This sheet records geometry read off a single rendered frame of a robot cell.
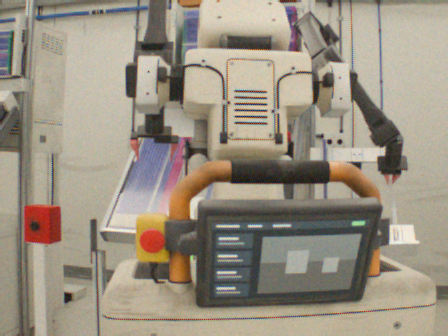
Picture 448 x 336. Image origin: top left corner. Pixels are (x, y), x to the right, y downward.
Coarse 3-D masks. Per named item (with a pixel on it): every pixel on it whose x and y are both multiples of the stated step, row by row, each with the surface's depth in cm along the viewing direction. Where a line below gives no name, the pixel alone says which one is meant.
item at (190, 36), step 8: (288, 8) 226; (192, 16) 234; (288, 16) 226; (296, 16) 236; (184, 24) 234; (192, 24) 233; (184, 32) 234; (192, 32) 233; (296, 32) 236; (184, 40) 234; (192, 40) 233; (296, 40) 236; (184, 48) 233; (192, 48) 233; (296, 48) 236; (184, 56) 233; (184, 64) 233
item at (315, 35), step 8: (304, 16) 169; (312, 16) 168; (296, 24) 170; (304, 24) 164; (312, 24) 161; (320, 24) 170; (304, 32) 160; (312, 32) 156; (320, 32) 164; (312, 40) 151; (320, 40) 149; (312, 48) 147; (320, 48) 143; (328, 48) 137; (312, 56) 143; (328, 56) 136; (336, 56) 135
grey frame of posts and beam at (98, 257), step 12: (312, 0) 230; (312, 108) 227; (312, 120) 227; (312, 132) 226; (312, 144) 226; (312, 192) 225; (96, 252) 189; (96, 264) 189; (96, 276) 188; (96, 288) 188; (96, 300) 187; (96, 312) 187; (96, 324) 187
